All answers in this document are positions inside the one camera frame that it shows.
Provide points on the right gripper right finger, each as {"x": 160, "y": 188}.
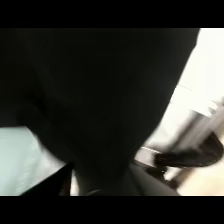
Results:
{"x": 151, "y": 185}

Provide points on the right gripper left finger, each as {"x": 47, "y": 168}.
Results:
{"x": 53, "y": 183}

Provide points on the black garment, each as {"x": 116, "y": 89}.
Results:
{"x": 100, "y": 100}

